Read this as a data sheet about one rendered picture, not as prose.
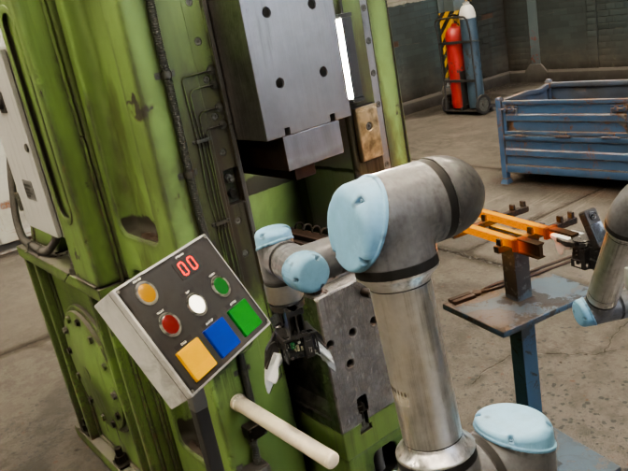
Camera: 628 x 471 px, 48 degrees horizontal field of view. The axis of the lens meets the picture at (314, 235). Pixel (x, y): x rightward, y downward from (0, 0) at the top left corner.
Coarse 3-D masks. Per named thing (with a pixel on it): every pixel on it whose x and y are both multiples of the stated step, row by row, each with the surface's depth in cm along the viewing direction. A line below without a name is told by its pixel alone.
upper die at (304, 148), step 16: (320, 128) 194; (336, 128) 197; (240, 144) 205; (256, 144) 198; (272, 144) 191; (288, 144) 188; (304, 144) 191; (320, 144) 195; (336, 144) 198; (256, 160) 201; (272, 160) 194; (288, 160) 189; (304, 160) 192; (320, 160) 195
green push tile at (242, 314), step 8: (240, 304) 168; (248, 304) 170; (232, 312) 165; (240, 312) 167; (248, 312) 169; (232, 320) 165; (240, 320) 166; (248, 320) 168; (256, 320) 170; (240, 328) 165; (248, 328) 166
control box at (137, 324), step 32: (192, 256) 166; (128, 288) 148; (160, 288) 154; (192, 288) 161; (128, 320) 146; (160, 320) 150; (192, 320) 156; (160, 352) 146; (160, 384) 149; (192, 384) 148
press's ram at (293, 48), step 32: (224, 0) 177; (256, 0) 176; (288, 0) 181; (320, 0) 188; (224, 32) 182; (256, 32) 177; (288, 32) 183; (320, 32) 189; (224, 64) 188; (256, 64) 178; (288, 64) 184; (320, 64) 191; (256, 96) 181; (288, 96) 186; (320, 96) 192; (256, 128) 186; (288, 128) 188
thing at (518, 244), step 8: (472, 224) 220; (464, 232) 221; (472, 232) 217; (480, 232) 213; (488, 232) 211; (496, 232) 210; (504, 240) 204; (512, 240) 200; (520, 240) 198; (528, 240) 196; (536, 240) 195; (512, 248) 200; (520, 248) 200; (528, 248) 197; (536, 248) 194; (536, 256) 194; (544, 256) 194
